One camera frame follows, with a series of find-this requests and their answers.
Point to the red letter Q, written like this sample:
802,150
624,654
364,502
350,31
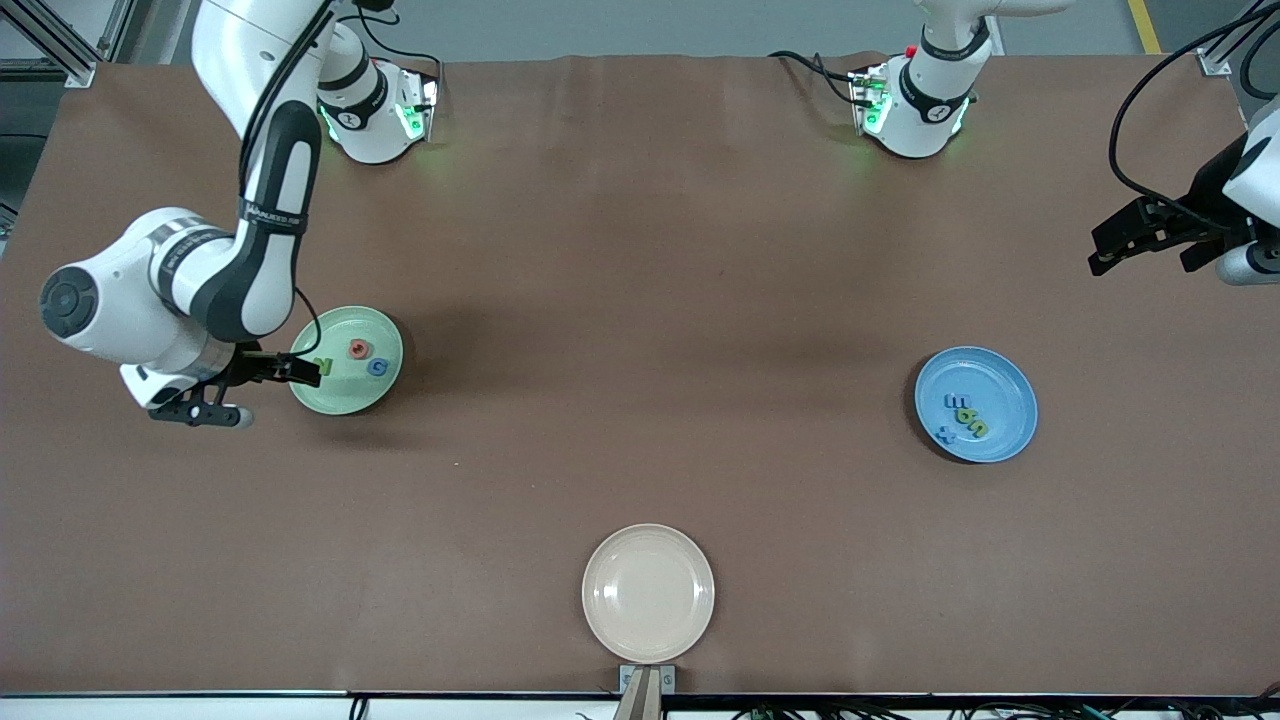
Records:
352,349

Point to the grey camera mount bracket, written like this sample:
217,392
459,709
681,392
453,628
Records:
647,700

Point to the light green plate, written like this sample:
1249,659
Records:
345,397

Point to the blue plate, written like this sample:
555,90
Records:
1000,380

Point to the blue letter G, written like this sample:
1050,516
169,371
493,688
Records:
371,367

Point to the aluminium frame profile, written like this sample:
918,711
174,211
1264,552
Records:
78,75
1215,62

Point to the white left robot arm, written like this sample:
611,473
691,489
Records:
920,120

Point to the brown table cover mat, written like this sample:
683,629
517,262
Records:
200,550

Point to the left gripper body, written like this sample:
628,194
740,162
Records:
1204,197

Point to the beige plate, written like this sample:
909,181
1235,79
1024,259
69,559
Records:
648,593

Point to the blue letter m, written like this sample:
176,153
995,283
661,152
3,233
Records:
956,400

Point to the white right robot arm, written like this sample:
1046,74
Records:
110,310

